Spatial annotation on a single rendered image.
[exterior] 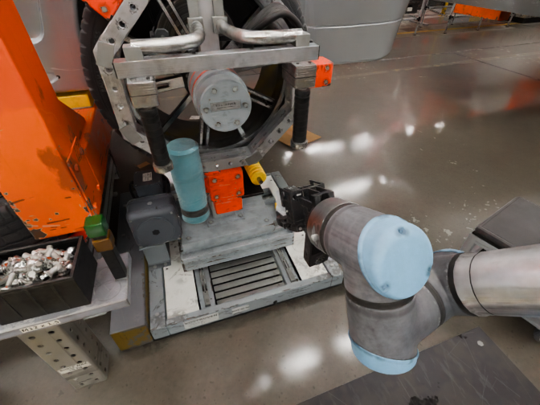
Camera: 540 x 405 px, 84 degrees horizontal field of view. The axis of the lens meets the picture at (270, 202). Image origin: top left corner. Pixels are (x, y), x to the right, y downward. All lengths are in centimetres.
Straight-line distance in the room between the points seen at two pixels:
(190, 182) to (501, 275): 70
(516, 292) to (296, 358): 90
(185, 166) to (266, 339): 74
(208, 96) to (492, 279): 63
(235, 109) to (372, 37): 95
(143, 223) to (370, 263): 95
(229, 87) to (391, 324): 58
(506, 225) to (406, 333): 105
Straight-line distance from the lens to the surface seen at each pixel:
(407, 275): 39
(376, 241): 36
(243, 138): 108
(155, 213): 118
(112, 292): 92
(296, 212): 54
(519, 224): 149
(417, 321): 47
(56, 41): 133
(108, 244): 83
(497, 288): 47
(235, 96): 76
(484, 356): 108
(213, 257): 132
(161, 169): 72
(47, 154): 88
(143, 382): 128
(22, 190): 96
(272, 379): 121
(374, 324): 43
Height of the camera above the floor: 114
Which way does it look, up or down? 40 degrees down
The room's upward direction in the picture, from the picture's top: straight up
